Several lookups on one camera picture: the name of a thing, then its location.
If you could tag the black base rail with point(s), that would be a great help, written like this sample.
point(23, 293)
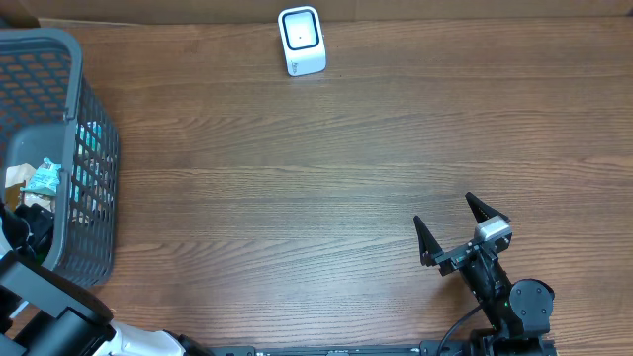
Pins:
point(336, 351)

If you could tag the teal wipes packet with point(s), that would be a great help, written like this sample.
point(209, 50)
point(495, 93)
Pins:
point(45, 179)

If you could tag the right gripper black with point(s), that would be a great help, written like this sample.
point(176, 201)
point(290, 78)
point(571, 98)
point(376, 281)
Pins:
point(454, 258)

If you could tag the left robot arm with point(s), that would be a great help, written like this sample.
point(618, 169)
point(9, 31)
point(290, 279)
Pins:
point(44, 314)

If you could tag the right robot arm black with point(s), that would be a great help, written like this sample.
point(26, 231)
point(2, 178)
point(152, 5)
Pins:
point(510, 318)

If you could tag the beige snack pouch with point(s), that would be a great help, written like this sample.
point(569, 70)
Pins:
point(18, 177)

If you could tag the grey plastic basket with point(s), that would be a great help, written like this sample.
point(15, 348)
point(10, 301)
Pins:
point(49, 111)

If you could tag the teal packet behind basket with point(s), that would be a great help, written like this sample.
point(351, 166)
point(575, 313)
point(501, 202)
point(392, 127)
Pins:
point(92, 168)

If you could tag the white barcode scanner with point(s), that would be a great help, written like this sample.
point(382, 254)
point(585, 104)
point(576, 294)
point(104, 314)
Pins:
point(302, 40)

